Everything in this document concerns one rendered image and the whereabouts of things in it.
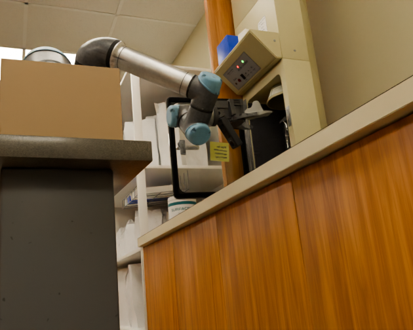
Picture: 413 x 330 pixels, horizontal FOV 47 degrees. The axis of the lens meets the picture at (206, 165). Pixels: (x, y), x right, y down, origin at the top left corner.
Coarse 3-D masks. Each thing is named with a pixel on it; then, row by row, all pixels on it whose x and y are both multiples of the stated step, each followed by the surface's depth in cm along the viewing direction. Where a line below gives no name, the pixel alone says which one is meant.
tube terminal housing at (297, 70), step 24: (264, 0) 176; (288, 0) 172; (240, 24) 195; (288, 24) 169; (288, 48) 166; (312, 48) 183; (288, 72) 163; (312, 72) 169; (264, 96) 185; (288, 96) 160; (312, 96) 164; (312, 120) 161
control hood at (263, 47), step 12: (252, 36) 163; (264, 36) 163; (276, 36) 165; (240, 48) 171; (252, 48) 167; (264, 48) 163; (276, 48) 164; (228, 60) 179; (264, 60) 167; (276, 60) 165; (216, 72) 189; (264, 72) 173; (228, 84) 190; (252, 84) 183
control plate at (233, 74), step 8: (240, 56) 173; (248, 56) 171; (232, 64) 179; (240, 64) 177; (248, 64) 174; (256, 64) 171; (232, 72) 183; (240, 72) 180; (248, 72) 177; (256, 72) 174; (232, 80) 186; (248, 80) 180; (240, 88) 187
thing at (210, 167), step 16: (176, 128) 178; (176, 144) 177; (192, 144) 178; (208, 144) 180; (224, 144) 182; (192, 160) 177; (208, 160) 178; (224, 160) 180; (240, 160) 182; (192, 176) 175; (208, 176) 177; (224, 176) 178; (240, 176) 180
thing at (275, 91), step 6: (276, 84) 175; (276, 90) 172; (282, 90) 170; (270, 96) 174; (276, 96) 183; (282, 96) 184; (270, 102) 181; (276, 102) 184; (282, 102) 185; (276, 108) 184; (282, 108) 185
